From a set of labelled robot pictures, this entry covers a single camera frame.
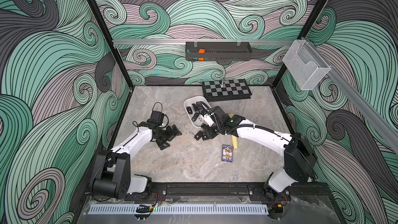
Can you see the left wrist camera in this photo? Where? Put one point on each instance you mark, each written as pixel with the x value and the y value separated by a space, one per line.
pixel 156 117

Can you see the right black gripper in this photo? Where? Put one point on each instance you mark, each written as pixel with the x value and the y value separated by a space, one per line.
pixel 210 129

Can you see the black grey chessboard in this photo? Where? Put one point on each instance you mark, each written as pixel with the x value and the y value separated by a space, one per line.
pixel 235 89

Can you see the black wall tray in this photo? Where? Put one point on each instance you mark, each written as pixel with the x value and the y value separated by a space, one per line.
pixel 223 52

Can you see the clear acrylic wall holder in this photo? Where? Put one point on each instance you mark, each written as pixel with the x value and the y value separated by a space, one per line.
pixel 306 64

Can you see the black VW car key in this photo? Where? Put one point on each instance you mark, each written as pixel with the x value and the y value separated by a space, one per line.
pixel 200 106

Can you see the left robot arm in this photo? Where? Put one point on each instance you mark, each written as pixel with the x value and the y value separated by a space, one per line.
pixel 112 176

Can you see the cream foam roller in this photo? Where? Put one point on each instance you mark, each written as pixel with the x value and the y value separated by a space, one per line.
pixel 234 140

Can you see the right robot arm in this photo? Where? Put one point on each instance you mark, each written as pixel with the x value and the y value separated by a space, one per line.
pixel 299 157

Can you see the black flip car key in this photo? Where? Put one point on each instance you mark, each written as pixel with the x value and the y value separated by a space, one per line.
pixel 194 106

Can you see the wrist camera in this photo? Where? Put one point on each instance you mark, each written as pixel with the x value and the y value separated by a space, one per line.
pixel 207 119
pixel 156 117

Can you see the white storage box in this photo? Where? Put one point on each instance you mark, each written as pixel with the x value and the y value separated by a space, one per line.
pixel 193 112

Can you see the white perforated cable duct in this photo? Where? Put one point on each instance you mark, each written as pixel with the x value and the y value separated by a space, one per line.
pixel 182 209

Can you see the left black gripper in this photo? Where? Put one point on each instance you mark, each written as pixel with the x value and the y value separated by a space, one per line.
pixel 160 143

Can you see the aluminium wall rail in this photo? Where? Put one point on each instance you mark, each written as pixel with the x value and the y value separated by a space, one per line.
pixel 146 41

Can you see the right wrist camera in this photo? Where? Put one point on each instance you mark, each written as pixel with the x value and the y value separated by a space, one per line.
pixel 207 119

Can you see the black car key lowest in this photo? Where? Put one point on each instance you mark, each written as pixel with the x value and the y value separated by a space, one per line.
pixel 188 110

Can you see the black chrome slim car key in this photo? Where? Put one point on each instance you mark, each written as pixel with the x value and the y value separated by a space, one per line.
pixel 195 116

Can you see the blue playing cards box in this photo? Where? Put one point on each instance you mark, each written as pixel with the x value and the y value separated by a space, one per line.
pixel 227 153

